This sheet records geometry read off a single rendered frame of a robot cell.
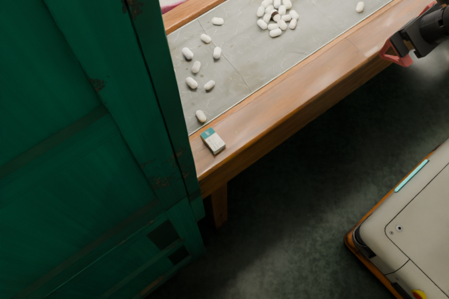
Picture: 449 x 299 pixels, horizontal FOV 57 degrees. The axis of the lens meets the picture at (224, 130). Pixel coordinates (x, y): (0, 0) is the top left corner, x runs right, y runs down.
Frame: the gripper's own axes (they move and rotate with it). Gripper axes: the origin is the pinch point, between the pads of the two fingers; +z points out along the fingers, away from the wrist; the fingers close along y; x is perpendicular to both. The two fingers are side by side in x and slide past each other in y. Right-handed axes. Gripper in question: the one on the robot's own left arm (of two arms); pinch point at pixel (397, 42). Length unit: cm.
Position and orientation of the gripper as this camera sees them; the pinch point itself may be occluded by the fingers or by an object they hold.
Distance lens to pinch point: 95.4
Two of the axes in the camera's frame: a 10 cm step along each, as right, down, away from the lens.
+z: -2.9, 0.6, 9.6
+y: -7.6, 5.9, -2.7
